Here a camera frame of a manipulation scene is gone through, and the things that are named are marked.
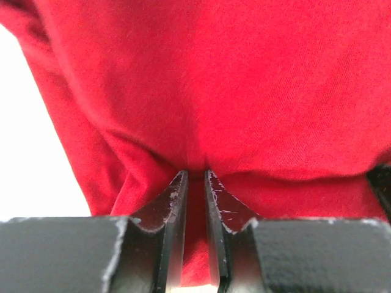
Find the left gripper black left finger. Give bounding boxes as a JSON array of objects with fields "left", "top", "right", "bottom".
[{"left": 1, "top": 171, "right": 189, "bottom": 292}]

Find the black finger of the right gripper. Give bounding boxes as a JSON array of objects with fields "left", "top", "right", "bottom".
[{"left": 367, "top": 164, "right": 391, "bottom": 220}]

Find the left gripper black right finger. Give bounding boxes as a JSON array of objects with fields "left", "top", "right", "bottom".
[{"left": 205, "top": 170, "right": 390, "bottom": 292}]

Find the red t shirt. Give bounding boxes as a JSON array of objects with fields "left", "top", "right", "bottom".
[{"left": 1, "top": 1, "right": 390, "bottom": 286}]

